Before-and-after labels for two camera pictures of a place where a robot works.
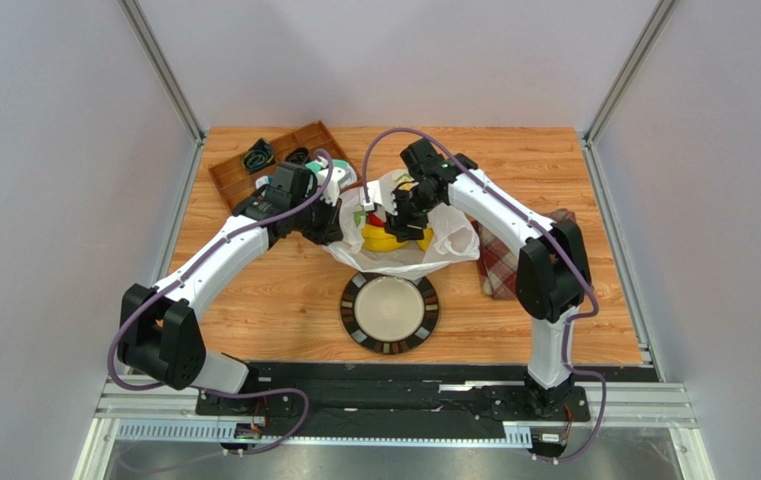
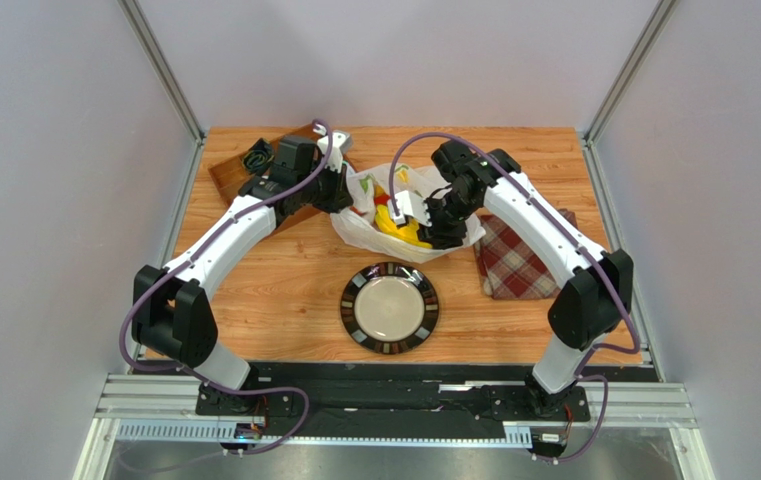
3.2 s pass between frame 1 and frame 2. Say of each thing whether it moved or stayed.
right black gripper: moved
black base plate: stayed
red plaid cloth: stayed
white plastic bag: moved
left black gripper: moved
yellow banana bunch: moved
